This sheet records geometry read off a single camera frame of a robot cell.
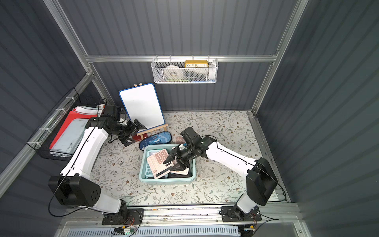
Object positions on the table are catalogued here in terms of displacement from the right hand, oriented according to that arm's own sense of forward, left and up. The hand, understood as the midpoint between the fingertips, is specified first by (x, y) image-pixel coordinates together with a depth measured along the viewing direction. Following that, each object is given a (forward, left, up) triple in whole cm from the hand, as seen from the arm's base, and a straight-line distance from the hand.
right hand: (168, 163), depth 69 cm
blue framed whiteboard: (+38, +21, +4) cm, 43 cm away
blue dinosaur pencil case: (+28, +10, -19) cm, 36 cm away
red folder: (+22, +52, +10) cm, 57 cm away
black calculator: (-1, -1, -14) cm, 14 cm away
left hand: (+17, +16, +2) cm, 23 cm away
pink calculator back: (+4, +9, -9) cm, 13 cm away
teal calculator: (+1, +13, -12) cm, 18 cm away
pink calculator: (+1, -7, -12) cm, 14 cm away
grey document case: (+6, +45, +10) cm, 46 cm away
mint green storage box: (+1, +15, -8) cm, 17 cm away
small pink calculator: (+27, -2, -21) cm, 34 cm away
